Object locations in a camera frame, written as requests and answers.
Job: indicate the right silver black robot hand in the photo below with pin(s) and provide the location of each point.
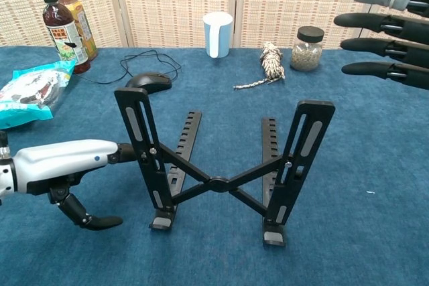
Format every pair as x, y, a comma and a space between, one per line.
412, 28

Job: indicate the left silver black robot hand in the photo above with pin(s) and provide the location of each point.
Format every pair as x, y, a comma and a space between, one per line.
60, 162

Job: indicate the black folding laptop stand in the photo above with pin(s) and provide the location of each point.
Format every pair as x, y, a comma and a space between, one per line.
218, 183

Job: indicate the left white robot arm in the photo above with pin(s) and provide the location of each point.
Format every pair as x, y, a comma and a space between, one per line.
5, 172

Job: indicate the teal snack bag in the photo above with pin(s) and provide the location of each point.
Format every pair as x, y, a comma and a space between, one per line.
30, 91

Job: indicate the blue table mat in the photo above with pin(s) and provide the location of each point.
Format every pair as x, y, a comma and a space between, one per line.
100, 259

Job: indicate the black lid glass jar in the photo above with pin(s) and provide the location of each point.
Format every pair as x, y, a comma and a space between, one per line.
306, 56

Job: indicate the black computer mouse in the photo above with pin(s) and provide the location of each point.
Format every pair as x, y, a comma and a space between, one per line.
155, 80

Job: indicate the black cap dark bottle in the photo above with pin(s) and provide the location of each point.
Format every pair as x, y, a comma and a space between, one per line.
63, 35

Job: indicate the yellow cap tea bottle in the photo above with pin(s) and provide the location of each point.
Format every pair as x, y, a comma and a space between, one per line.
82, 24

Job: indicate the white and blue mug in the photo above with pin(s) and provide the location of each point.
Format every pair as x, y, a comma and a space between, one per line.
223, 38

